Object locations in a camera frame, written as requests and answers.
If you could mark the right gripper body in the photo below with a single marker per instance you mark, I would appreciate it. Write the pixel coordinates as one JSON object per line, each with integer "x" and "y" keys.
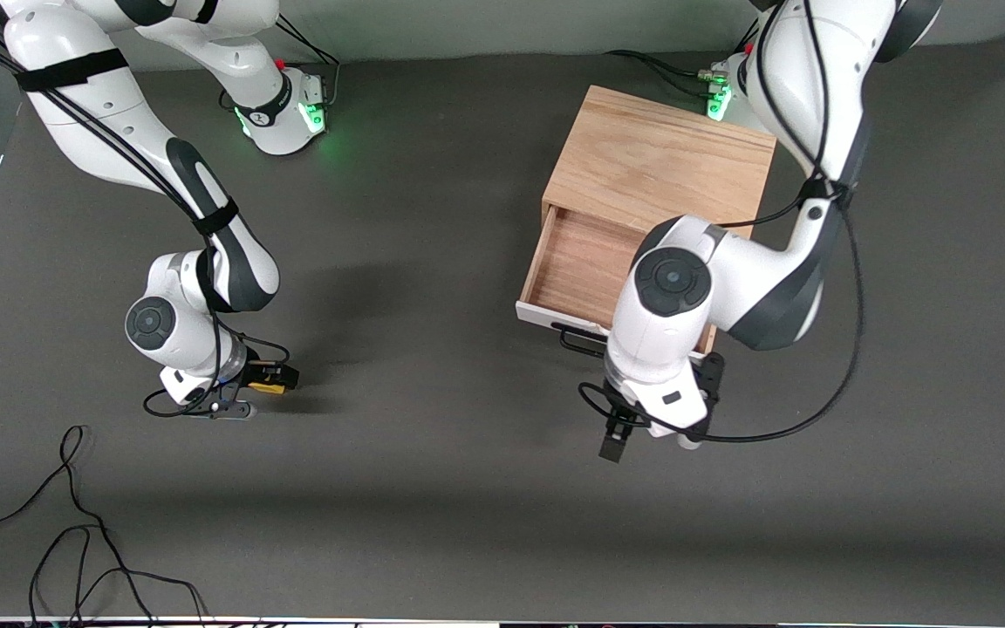
{"x": 256, "y": 374}

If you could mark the yellow block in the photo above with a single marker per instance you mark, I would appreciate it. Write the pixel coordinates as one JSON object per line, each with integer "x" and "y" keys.
{"x": 265, "y": 389}

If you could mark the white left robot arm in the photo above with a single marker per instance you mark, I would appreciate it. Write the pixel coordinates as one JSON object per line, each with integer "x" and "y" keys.
{"x": 668, "y": 323}

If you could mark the wooden drawer cabinet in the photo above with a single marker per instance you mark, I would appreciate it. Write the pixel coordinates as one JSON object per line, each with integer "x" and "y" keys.
{"x": 642, "y": 148}

